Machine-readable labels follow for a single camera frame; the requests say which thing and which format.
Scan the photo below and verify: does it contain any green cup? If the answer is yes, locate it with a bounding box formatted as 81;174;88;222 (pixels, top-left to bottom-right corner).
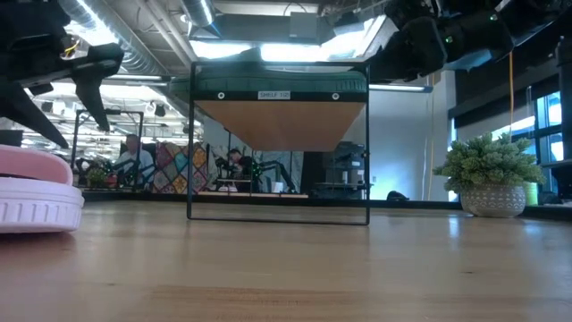
523;181;541;207

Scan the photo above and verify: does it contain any fluorescent ceiling light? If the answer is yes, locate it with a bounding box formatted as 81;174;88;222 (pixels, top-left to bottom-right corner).
368;82;433;94

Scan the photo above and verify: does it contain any person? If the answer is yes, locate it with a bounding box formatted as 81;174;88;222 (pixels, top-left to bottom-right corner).
223;148;255;181
114;132;156;191

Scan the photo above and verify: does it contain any black equipment cabinet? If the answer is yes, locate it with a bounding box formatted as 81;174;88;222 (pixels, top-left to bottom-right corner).
307;141;373;200

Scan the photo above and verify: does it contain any pink rubber slide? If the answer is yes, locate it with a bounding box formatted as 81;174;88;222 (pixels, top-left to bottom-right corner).
0;143;85;234

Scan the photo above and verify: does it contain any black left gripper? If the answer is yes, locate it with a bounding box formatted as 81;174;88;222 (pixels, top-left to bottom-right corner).
0;0;125;150

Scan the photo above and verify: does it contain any silver rectangular air duct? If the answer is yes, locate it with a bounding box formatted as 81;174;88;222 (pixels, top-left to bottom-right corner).
319;0;401;62

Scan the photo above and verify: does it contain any colourful patchwork quilt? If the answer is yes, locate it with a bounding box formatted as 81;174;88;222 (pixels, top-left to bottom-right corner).
151;141;209;195

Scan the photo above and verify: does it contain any silver spiral air duct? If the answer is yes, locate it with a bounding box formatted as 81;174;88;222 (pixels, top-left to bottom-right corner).
57;0;169;77
181;0;216;28

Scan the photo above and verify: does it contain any small background potted plant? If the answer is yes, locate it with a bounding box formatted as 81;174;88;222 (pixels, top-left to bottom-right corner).
86;167;109;189

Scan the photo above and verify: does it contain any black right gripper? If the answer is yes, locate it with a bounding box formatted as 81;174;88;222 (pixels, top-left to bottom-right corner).
370;16;448;81

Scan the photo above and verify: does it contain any black metal wood shelf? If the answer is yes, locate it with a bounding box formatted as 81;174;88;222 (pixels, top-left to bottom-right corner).
186;60;372;226

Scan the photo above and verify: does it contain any green potted plant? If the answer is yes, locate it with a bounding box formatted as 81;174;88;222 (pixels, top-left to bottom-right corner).
432;131;547;219

